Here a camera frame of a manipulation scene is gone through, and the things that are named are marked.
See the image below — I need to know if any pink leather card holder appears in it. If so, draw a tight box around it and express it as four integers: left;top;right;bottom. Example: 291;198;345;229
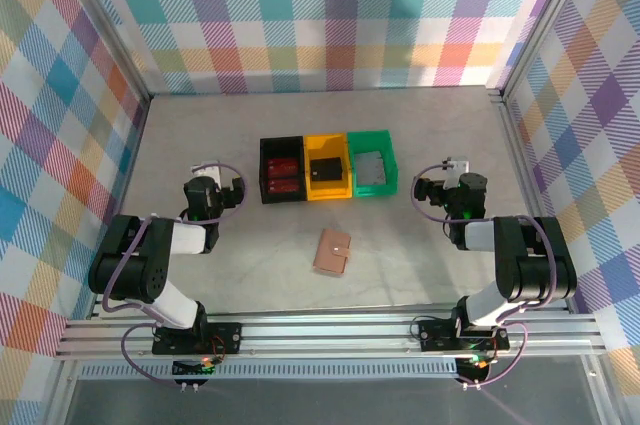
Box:
313;227;352;276

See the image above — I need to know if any red credit card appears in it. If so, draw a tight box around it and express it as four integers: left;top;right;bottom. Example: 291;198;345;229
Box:
266;158;301;177
267;177;302;195

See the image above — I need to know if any silver credit card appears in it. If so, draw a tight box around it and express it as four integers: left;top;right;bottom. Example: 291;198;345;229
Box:
354;149;389;186

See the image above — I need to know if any black credit card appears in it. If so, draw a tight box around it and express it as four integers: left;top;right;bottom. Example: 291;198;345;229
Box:
309;157;345;182

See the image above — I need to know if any black plastic bin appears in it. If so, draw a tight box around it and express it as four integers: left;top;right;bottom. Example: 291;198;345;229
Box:
258;135;307;205

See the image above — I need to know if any green plastic bin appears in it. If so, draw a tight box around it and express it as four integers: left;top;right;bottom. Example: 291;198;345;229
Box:
346;129;400;199

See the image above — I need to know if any yellow plastic bin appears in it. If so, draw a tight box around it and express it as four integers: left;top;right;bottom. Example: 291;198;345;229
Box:
303;132;352;202

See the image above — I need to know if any plaid cloth backdrop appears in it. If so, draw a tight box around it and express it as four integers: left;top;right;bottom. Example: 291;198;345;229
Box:
74;0;576;96
0;0;146;404
509;0;640;381

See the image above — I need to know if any circuit board with lights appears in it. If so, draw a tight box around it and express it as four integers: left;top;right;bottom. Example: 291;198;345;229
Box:
457;355;494;382
172;357;219;377

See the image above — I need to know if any grey metal panel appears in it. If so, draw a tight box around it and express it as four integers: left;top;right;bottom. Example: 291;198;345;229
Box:
47;358;634;425

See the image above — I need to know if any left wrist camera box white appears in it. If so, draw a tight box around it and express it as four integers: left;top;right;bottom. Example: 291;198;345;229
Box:
192;160;221;181

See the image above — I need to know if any aluminium table side rail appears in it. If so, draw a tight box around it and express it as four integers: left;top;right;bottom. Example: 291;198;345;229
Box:
88;94;151;320
487;87;571;314

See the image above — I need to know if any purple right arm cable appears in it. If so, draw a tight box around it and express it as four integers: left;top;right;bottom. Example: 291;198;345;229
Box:
410;162;559;389

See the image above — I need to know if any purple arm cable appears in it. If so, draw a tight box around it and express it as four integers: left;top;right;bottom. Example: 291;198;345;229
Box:
99;160;250;389
410;162;559;389

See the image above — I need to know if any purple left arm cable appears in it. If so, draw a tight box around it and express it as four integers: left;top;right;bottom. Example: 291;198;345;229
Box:
99;160;250;389

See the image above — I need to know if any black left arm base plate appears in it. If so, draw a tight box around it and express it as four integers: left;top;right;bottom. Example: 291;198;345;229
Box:
151;322;244;357

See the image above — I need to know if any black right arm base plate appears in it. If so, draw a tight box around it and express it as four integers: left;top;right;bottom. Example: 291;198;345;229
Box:
417;317;511;352

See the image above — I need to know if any aluminium mounting rail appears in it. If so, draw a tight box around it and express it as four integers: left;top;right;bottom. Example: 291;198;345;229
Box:
53;312;607;361

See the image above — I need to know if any perforated metal cable duct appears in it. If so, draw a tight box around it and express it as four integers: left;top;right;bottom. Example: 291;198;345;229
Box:
78;362;460;380

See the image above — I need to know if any aluminium frame post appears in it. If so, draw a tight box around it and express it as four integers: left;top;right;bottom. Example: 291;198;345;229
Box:
498;0;600;102
52;0;152;102

